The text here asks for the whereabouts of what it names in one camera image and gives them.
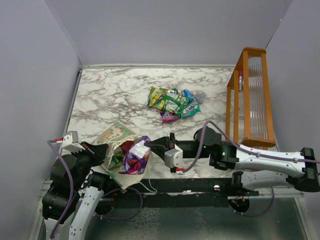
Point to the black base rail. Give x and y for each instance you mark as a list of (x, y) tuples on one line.
[(172, 193)]

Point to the green yellow snack packet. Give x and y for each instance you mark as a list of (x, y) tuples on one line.
[(154, 94)]

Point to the green white snack packet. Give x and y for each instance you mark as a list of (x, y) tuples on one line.
[(172, 102)]

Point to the small clear plastic cup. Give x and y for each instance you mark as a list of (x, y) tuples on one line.
[(200, 96)]

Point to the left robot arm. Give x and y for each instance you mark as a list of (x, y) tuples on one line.
[(75, 191)]

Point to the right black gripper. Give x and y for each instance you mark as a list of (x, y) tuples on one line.
[(160, 146)]

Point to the purple red snack packet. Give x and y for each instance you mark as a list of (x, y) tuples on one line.
[(136, 158)]

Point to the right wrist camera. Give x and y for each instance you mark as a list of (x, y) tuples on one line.
[(173, 159)]

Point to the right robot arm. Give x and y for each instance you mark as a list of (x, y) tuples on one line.
[(253, 168)]

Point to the orange wooden rack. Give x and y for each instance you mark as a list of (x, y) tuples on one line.
[(249, 118)]

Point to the teal snack packet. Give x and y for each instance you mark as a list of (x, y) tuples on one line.
[(190, 110)]

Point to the green paper gift bag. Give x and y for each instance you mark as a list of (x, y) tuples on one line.
[(114, 136)]

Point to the blue snack packet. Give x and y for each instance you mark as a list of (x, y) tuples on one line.
[(187, 93)]

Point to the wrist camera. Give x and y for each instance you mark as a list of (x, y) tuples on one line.
[(70, 142), (173, 159)]

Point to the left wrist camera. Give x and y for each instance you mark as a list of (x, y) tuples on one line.
[(70, 142)]

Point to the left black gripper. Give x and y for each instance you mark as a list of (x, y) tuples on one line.
[(98, 152)]

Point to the pink white marker pen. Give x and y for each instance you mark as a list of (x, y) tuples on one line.
[(240, 81)]

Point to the green yellow small packet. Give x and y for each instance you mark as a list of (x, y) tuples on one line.
[(117, 159)]

